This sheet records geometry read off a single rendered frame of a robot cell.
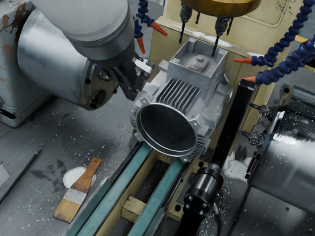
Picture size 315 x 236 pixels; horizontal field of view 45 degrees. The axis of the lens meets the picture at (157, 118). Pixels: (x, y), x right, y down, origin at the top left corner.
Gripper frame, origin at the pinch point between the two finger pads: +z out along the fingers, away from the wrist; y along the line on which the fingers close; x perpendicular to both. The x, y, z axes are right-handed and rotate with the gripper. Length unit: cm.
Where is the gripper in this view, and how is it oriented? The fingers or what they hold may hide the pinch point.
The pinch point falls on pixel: (130, 87)
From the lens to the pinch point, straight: 71.6
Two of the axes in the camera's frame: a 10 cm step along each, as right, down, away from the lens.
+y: -8.9, -4.0, 2.3
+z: 1.1, 2.9, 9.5
